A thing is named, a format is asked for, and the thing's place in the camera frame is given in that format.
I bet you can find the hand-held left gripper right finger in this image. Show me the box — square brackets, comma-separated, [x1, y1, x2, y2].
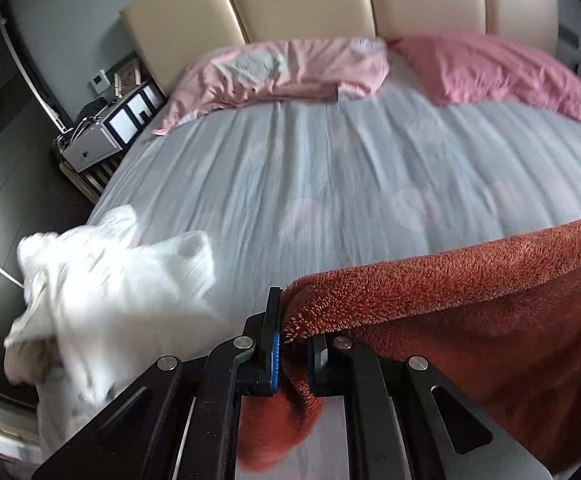
[307, 332, 554, 480]

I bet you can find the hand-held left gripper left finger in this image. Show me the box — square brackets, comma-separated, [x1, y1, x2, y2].
[32, 286, 283, 480]

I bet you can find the rust red fleece garment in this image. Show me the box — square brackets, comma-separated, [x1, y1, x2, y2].
[237, 213, 581, 475]

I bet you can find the white clothes pile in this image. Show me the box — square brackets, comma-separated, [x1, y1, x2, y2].
[3, 204, 231, 411]

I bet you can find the bed with grey sheet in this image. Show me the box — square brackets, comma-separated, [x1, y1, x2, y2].
[35, 35, 581, 480]

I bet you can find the silver metal case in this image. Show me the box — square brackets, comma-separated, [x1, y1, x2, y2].
[53, 116, 124, 173]

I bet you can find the light pink pillow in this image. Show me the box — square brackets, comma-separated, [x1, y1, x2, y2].
[152, 36, 390, 137]

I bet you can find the black and white bedside cabinet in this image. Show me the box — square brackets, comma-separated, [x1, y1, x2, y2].
[78, 80, 166, 148]

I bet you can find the dark pink pillow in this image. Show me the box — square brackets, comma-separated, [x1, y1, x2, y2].
[389, 30, 581, 137]

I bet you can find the beige padded headboard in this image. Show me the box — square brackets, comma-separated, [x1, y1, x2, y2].
[119, 0, 561, 97]

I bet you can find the pink picture frame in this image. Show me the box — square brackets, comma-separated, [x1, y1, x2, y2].
[114, 58, 142, 92]

